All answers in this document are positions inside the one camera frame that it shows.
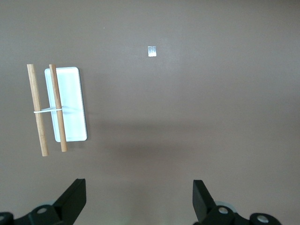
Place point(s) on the white rack bracket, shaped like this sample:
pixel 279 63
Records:
pixel 45 110

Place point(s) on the white rack base plate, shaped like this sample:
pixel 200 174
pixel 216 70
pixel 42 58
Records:
pixel 72 93

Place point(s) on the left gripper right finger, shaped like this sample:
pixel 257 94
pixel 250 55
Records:
pixel 202 204

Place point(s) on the wooden rack dowel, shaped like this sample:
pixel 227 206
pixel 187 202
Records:
pixel 56 89
pixel 35 93

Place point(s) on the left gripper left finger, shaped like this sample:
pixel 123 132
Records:
pixel 70 201

